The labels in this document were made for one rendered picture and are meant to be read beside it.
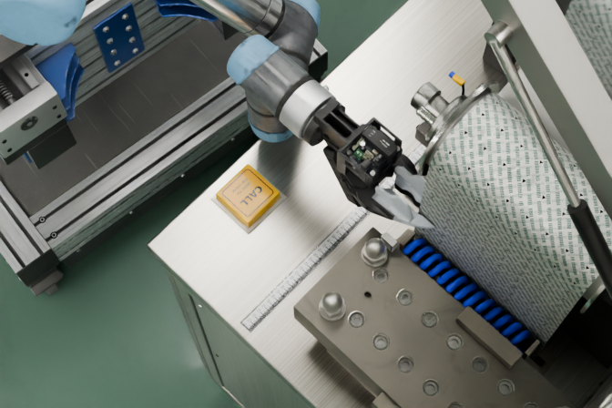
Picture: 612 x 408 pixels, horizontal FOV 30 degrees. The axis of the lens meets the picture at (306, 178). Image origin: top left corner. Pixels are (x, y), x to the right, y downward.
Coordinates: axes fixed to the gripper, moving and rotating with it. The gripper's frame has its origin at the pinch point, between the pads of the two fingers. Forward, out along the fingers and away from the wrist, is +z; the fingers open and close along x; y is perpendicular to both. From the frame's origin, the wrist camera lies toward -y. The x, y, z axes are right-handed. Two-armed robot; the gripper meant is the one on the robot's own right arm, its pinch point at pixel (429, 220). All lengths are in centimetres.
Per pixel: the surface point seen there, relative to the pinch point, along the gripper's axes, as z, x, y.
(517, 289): 14.9, -0.2, 3.3
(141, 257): -61, -16, -109
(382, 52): -28.0, 22.8, -19.0
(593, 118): 16, -13, 76
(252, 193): -25.0, -9.6, -16.5
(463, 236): 5.5, -0.2, 5.0
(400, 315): 5.2, -10.9, -5.9
